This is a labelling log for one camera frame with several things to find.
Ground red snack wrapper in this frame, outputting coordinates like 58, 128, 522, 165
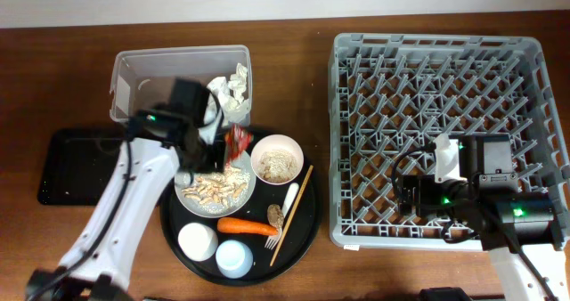
224, 124, 253, 164

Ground white tissue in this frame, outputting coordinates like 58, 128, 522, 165
204, 63, 251, 127

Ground pink bowl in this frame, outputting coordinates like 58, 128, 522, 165
250, 134, 304, 185

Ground white cup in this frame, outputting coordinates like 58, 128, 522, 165
177, 223, 218, 262

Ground light blue cup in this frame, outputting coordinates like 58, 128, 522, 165
216, 240, 253, 279

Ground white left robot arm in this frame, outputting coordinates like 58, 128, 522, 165
25, 127, 225, 300

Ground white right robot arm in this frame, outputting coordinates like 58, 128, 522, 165
391, 173, 569, 300

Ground clear plastic waste bin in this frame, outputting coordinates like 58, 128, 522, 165
110, 45, 253, 126

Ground grey plastic dishwasher rack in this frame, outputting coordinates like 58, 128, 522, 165
329, 33, 569, 251

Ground rice and peanut shells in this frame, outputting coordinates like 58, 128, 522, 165
182, 165, 251, 214

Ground grey round plate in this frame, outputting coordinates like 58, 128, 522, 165
174, 152, 257, 218

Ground orange carrot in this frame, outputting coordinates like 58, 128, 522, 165
216, 217, 278, 237

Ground brown walnut shell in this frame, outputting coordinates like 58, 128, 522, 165
267, 204, 284, 229

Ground round black serving tray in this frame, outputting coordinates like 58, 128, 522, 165
159, 126, 322, 288

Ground white plastic fork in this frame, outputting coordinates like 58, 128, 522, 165
265, 183, 299, 249

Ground wooden chopstick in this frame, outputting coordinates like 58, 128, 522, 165
269, 165, 314, 267

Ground black rectangular tray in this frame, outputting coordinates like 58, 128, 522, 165
37, 127, 124, 206

